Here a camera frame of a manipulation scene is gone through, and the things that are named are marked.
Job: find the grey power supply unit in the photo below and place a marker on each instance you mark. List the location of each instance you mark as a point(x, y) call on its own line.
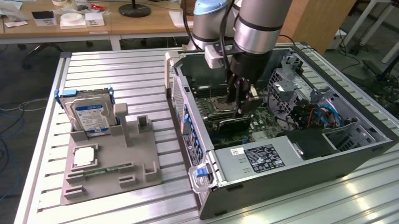
point(233, 168)

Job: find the black metal stand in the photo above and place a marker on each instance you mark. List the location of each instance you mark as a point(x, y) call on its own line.
point(384, 74)

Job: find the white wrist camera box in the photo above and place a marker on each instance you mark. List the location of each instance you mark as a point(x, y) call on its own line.
point(213, 57)

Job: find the blue case latch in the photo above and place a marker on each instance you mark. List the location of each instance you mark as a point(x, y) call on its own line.
point(198, 173)

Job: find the perforated metal drive cage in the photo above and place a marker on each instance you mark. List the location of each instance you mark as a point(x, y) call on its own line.
point(280, 79)

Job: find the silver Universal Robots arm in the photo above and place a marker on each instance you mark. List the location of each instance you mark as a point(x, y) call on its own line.
point(258, 28)

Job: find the black round lamp base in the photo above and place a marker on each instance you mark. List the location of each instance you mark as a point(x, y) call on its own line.
point(133, 10)

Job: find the silver CPU chip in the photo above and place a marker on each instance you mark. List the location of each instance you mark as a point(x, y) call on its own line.
point(82, 158)

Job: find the plain white labelled box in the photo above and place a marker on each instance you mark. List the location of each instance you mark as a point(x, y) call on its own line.
point(94, 20)

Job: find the white box with black top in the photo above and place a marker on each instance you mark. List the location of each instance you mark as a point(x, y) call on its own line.
point(44, 18)

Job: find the grey plastic parts rack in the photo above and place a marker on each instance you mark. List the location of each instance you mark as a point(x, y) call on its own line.
point(108, 186)

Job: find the black plastic shroud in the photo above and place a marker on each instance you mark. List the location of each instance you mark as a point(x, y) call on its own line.
point(308, 142)

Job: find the white table frame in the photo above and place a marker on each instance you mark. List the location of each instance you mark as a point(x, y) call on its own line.
point(371, 14)

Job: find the metal disk bay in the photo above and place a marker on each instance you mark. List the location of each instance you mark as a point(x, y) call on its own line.
point(352, 137)

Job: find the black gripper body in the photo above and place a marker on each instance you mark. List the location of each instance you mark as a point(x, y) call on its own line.
point(249, 65)

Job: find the long wooden desk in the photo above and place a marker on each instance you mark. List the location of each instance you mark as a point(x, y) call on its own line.
point(140, 25)

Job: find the dark grey open PC case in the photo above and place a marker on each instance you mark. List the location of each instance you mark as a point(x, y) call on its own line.
point(280, 191)

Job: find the black Nvidia graphics card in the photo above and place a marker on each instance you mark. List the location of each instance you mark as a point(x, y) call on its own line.
point(233, 126)

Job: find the silver chipset heatsink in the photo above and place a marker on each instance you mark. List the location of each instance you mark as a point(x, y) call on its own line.
point(260, 136)

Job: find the metal CPU socket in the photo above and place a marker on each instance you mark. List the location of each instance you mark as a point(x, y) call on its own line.
point(217, 106)

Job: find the red packet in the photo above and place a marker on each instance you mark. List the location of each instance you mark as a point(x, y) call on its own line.
point(97, 7)

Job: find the white box with tape roll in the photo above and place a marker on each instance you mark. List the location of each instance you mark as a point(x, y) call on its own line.
point(72, 21)

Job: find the hard disk in blue caddy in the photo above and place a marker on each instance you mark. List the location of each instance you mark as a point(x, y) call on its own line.
point(88, 116)

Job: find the green RAM stick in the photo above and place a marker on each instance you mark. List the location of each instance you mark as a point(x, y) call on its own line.
point(96, 172)

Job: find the green Dell motherboard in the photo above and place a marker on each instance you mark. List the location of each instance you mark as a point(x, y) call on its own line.
point(264, 116)

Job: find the wooden cabinet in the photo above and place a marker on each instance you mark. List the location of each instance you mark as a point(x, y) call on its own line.
point(320, 23)

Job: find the white paper card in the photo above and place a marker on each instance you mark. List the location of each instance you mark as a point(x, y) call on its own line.
point(14, 23)

